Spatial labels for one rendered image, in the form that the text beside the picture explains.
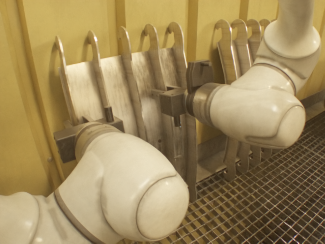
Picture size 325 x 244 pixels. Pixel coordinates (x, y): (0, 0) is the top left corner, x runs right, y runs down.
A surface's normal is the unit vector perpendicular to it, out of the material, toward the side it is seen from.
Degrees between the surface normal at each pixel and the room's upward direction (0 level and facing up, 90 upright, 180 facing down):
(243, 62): 90
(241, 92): 31
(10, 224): 36
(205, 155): 90
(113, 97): 67
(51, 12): 90
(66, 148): 77
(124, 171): 20
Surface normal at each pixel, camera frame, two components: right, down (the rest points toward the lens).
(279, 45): -0.74, 0.15
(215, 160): 0.00, -0.86
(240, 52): -0.85, 0.27
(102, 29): 0.54, 0.43
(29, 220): 0.26, -0.78
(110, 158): -0.44, -0.73
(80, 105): 0.50, 0.07
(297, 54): -0.29, 0.18
